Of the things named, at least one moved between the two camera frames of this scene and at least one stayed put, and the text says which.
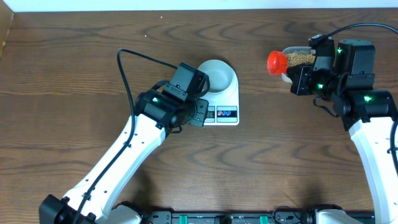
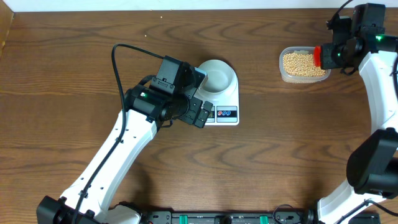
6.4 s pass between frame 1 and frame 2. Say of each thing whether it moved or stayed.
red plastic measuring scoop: moved
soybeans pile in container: stayed
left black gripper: stayed
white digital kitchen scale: stayed
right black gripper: moved
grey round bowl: stayed
